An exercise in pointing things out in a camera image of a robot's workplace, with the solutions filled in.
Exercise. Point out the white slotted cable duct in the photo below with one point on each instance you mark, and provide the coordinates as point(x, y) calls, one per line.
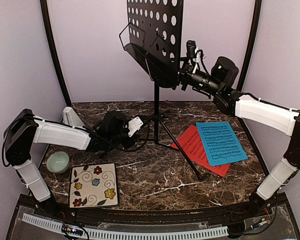
point(114, 231)

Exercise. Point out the black frame post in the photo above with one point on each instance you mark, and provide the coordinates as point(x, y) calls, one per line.
point(53, 51)
point(250, 44)

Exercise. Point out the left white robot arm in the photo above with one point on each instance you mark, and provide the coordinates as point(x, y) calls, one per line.
point(27, 129)

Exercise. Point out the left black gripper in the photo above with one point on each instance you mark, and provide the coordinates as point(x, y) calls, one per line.
point(127, 145)

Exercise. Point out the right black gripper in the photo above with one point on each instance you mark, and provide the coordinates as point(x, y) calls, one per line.
point(184, 76)

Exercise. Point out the white metronome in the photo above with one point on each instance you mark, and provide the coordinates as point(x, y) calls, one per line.
point(71, 118)

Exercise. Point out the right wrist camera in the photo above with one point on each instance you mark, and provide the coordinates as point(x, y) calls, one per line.
point(191, 49)

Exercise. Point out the pale green ceramic bowl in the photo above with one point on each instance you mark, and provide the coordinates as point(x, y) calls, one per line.
point(58, 162)

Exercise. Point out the black perforated music stand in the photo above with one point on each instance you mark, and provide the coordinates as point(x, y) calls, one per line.
point(155, 34)

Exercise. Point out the blue sheet music page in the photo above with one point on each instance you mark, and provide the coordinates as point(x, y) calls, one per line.
point(220, 143)

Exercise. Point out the left black frame post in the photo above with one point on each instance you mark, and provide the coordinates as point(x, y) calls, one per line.
point(53, 51)

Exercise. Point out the red sheet music page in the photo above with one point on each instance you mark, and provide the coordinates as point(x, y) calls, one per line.
point(191, 143)

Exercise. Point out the square floral ceramic plate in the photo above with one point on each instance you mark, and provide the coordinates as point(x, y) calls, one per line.
point(93, 186)

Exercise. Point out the right black frame post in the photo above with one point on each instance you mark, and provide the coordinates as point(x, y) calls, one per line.
point(250, 44)

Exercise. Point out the small green circuit board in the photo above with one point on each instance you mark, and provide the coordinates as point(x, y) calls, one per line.
point(71, 231)

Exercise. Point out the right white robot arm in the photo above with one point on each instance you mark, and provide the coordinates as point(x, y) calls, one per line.
point(283, 122)

